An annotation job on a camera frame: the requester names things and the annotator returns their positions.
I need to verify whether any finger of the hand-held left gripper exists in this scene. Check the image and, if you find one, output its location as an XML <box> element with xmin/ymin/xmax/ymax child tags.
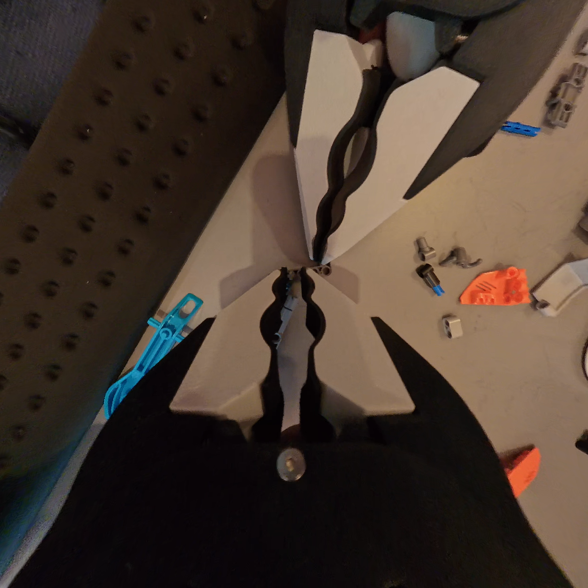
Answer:
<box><xmin>321</xmin><ymin>66</ymin><xmax>481</xmax><ymax>266</ymax></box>
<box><xmin>293</xmin><ymin>29</ymin><xmax>385</xmax><ymax>261</ymax></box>

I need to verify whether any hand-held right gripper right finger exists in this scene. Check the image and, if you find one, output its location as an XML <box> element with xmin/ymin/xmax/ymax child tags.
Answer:
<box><xmin>300</xmin><ymin>268</ymin><xmax>416</xmax><ymax>431</ymax></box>

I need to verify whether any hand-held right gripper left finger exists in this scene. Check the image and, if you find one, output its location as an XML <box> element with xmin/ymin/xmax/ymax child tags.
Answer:
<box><xmin>169</xmin><ymin>270</ymin><xmax>288</xmax><ymax>431</ymax></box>

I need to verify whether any grey long pin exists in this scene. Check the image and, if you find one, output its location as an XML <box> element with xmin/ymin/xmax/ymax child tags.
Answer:
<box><xmin>271</xmin><ymin>269</ymin><xmax>300</xmax><ymax>345</ymax></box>

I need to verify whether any teal plastic separator tool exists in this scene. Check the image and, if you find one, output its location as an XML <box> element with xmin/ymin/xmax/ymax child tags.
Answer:
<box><xmin>103</xmin><ymin>292</ymin><xmax>204</xmax><ymax>420</ymax></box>

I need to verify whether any dark grey brick piece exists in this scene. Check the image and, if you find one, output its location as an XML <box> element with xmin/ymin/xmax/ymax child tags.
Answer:
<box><xmin>544</xmin><ymin>62</ymin><xmax>588</xmax><ymax>129</ymax></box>

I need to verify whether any blue pin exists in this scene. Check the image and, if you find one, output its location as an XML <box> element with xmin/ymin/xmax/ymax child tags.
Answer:
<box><xmin>500</xmin><ymin>120</ymin><xmax>542</xmax><ymax>138</ymax></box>

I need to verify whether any black connector with blue pin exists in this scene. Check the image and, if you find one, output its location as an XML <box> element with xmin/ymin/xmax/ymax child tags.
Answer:
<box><xmin>415</xmin><ymin>263</ymin><xmax>446</xmax><ymax>296</ymax></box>

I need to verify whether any grey hook piece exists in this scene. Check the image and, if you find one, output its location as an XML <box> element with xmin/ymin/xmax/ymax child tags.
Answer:
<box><xmin>438</xmin><ymin>246</ymin><xmax>483</xmax><ymax>270</ymax></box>

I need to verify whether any orange pin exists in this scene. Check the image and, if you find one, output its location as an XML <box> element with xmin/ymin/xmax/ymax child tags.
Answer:
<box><xmin>459</xmin><ymin>266</ymin><xmax>532</xmax><ymax>307</ymax></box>

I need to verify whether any orange curved brick piece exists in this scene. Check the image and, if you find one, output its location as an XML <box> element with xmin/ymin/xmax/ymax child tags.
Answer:
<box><xmin>498</xmin><ymin>445</ymin><xmax>542</xmax><ymax>499</ymax></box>

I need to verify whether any black dimpled foam mat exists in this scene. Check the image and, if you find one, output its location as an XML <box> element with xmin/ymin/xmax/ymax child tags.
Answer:
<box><xmin>0</xmin><ymin>0</ymin><xmax>288</xmax><ymax>490</ymax></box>

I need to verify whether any grey curved panel piece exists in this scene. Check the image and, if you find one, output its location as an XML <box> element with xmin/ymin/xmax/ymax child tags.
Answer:
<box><xmin>530</xmin><ymin>257</ymin><xmax>588</xmax><ymax>318</ymax></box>

